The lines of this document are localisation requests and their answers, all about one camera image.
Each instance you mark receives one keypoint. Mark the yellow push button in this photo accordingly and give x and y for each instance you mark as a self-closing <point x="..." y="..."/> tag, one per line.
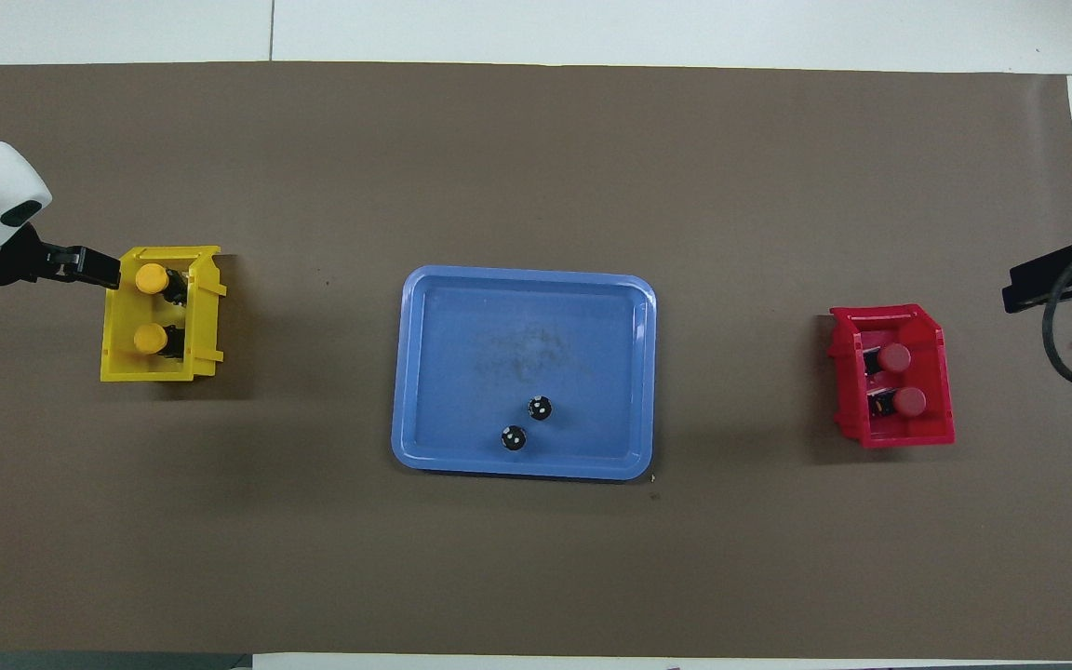
<point x="152" y="277"/>
<point x="150" y="338"/>

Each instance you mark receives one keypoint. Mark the brown table mat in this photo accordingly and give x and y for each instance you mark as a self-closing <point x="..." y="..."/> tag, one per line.
<point x="592" y="167"/>

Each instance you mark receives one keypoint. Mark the yellow plastic bin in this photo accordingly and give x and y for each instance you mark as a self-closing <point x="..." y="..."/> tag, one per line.
<point x="117" y="363"/>

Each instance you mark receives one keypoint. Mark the blue plastic tray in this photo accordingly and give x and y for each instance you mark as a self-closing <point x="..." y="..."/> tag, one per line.
<point x="517" y="307"/>

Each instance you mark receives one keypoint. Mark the red push button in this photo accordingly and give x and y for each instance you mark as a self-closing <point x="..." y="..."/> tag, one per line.
<point x="910" y="402"/>
<point x="894" y="357"/>

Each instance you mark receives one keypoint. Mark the black cylinder part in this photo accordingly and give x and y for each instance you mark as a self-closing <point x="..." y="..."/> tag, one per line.
<point x="540" y="408"/>
<point x="514" y="437"/>

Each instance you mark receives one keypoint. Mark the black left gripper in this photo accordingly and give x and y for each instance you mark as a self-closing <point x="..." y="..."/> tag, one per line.
<point x="15" y="261"/>

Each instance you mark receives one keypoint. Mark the red plastic bin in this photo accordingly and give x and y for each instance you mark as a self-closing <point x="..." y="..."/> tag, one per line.
<point x="936" y="428"/>

